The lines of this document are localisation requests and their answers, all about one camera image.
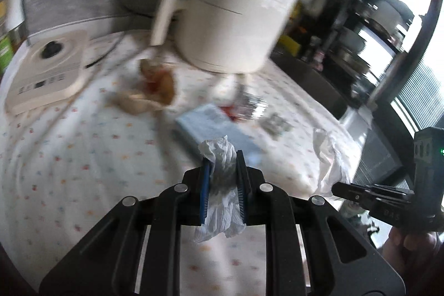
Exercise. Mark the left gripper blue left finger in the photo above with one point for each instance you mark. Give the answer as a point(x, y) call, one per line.
point(205, 176)

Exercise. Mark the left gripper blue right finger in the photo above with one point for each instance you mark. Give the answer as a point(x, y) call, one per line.
point(242, 185)

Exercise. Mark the white tissue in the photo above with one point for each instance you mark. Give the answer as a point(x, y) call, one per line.
point(223, 213)

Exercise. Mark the blue white medicine box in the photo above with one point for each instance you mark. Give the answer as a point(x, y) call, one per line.
point(208, 122)

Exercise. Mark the white kitchen scale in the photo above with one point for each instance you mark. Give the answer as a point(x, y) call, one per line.
point(52, 70)

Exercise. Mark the right hand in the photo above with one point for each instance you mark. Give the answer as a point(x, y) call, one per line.
point(418, 259)

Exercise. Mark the pill blister pack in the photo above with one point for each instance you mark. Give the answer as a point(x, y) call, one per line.
point(275, 125)

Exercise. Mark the red paper scrap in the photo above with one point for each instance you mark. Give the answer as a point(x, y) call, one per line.
point(231, 112)

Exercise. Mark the crumpled silver foil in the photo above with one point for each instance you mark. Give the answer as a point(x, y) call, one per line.
point(249, 107)

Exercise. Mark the white plastic wrapper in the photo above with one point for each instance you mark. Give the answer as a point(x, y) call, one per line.
point(333, 166)

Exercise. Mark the brown food scraps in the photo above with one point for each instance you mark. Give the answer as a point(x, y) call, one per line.
point(153, 90)

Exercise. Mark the dotted white tablecloth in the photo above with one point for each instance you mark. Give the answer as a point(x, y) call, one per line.
point(64, 166)

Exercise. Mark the white air fryer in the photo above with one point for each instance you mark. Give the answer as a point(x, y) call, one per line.
point(223, 36)

